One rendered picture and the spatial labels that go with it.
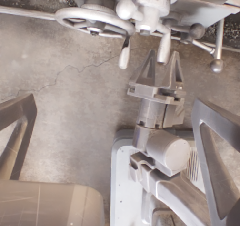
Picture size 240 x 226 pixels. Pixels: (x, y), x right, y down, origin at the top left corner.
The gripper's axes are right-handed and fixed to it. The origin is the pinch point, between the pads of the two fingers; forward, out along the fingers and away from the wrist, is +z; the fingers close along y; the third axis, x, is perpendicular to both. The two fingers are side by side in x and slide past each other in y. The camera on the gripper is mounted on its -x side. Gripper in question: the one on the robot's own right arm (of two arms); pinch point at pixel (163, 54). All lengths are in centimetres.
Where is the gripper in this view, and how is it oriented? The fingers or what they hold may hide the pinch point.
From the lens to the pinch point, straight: 44.7
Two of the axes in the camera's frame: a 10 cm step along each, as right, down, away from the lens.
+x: -6.8, -0.2, -7.3
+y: 7.1, 2.2, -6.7
